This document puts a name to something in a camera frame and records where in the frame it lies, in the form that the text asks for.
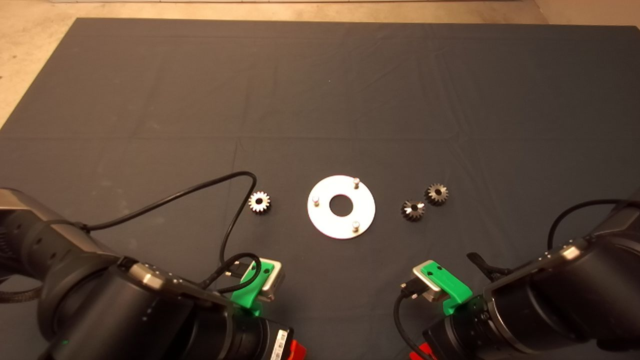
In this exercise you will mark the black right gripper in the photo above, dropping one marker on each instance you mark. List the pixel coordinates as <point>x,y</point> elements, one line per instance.
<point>452,340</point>

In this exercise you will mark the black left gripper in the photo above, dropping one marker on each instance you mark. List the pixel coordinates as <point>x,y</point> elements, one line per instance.
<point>260,340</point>

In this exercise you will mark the dark steel planetary gear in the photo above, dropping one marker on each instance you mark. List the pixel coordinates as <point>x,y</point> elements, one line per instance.
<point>431,197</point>
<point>407,212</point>

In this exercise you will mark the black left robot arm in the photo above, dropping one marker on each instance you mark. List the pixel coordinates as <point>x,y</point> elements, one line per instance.
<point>100,310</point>

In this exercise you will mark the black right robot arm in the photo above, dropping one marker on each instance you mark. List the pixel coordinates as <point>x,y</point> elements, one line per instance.
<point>575,300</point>

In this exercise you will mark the round metal carrier plate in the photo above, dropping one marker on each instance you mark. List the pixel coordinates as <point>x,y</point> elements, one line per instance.
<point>325,220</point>

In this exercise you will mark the shiny steel planetary gear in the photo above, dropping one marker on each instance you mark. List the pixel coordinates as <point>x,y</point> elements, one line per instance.
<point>253,199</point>

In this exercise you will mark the dark grey table cloth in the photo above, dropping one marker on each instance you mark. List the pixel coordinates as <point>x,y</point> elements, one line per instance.
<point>320,100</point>

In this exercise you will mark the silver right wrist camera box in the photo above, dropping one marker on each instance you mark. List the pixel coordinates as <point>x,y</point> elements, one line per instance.
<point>434,295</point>

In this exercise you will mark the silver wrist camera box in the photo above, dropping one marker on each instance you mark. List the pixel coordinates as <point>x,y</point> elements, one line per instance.
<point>434,295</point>
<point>276,285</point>

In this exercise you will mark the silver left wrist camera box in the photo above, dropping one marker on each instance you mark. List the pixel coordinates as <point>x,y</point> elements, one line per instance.
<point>276,285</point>

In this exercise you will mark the green right camera mount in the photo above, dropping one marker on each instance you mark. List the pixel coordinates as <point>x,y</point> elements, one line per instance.
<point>450,287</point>

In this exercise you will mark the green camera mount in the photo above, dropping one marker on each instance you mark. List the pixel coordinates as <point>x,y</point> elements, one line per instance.
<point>247,300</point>
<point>450,287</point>

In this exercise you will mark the green left camera mount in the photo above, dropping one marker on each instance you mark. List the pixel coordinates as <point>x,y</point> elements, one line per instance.
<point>247,300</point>

